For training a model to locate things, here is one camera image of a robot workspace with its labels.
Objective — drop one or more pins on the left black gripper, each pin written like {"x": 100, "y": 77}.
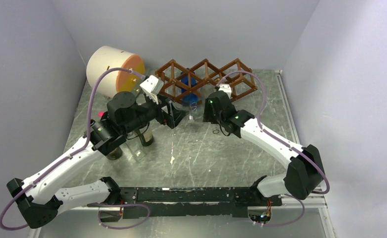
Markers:
{"x": 175, "y": 114}

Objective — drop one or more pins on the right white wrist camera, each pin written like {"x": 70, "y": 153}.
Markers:
{"x": 226, "y": 88}

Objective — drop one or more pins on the brown wooden wine rack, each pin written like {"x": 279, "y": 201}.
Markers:
{"x": 182, "y": 84}

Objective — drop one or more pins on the olive wine bottle gold label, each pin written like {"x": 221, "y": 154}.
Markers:
{"x": 115, "y": 154}

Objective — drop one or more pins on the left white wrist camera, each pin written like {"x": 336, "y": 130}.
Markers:
{"x": 152, "y": 86}

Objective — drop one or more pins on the aluminium frame rail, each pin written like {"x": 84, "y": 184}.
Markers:
{"x": 309, "y": 219}

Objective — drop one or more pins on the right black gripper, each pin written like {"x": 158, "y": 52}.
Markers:
{"x": 208, "y": 115}

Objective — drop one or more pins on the small clear glass bottle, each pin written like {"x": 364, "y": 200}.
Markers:
{"x": 136, "y": 149}

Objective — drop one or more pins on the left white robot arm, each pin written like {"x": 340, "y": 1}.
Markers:
{"x": 43, "y": 196}

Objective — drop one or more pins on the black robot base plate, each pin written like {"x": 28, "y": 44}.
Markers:
{"x": 190, "y": 201}

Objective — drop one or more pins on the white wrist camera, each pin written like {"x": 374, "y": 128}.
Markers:
{"x": 152, "y": 86}
{"x": 226, "y": 88}

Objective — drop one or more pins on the dark green wine bottle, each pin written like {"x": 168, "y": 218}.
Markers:
{"x": 145, "y": 136}

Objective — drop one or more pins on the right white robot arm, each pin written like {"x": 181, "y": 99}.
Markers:
{"x": 303, "y": 164}

